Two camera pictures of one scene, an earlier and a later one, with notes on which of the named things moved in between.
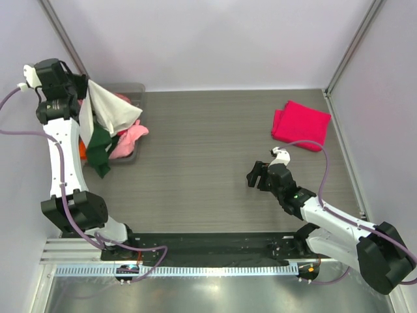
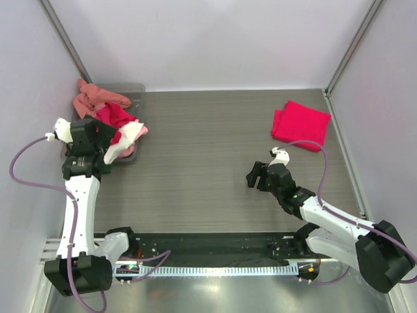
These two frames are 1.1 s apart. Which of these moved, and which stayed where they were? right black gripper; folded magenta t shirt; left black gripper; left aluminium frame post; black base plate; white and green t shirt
Moved: left black gripper; white and green t shirt
Stayed: left aluminium frame post; right black gripper; folded magenta t shirt; black base plate
